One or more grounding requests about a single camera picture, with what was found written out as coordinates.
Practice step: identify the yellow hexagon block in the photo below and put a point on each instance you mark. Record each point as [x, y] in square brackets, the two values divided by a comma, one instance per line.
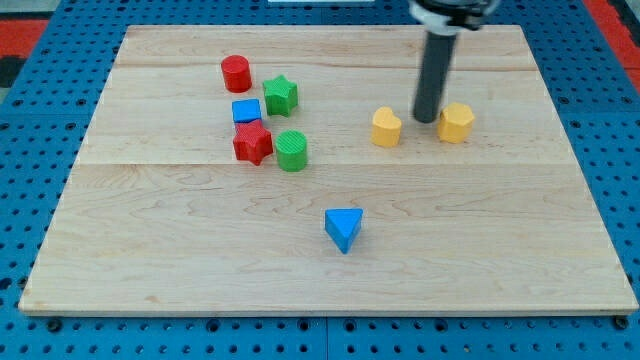
[456, 122]

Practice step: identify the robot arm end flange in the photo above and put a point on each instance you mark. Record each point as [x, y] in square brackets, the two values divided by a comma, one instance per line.
[449, 17]

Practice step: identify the wooden board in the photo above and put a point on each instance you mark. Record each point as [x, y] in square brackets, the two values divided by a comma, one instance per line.
[158, 218]

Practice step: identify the green cylinder block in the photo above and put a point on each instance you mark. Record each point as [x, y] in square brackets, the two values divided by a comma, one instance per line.
[291, 150]

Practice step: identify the blue triangle block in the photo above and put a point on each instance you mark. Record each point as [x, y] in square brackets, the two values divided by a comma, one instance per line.
[343, 225]

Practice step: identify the red star block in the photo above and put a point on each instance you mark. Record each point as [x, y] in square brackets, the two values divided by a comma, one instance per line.
[252, 142]

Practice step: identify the yellow heart block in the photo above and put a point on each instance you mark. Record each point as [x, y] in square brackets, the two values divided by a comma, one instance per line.
[386, 128]

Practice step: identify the green star block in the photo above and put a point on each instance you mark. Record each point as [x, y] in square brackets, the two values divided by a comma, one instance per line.
[281, 96]

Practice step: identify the blue cube block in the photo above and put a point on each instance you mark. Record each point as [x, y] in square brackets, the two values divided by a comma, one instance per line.
[245, 111]

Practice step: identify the red cylinder block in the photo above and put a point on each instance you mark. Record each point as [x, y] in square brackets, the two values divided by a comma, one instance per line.
[236, 73]

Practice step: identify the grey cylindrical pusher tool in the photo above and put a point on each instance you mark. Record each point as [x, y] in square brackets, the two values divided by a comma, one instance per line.
[437, 55]

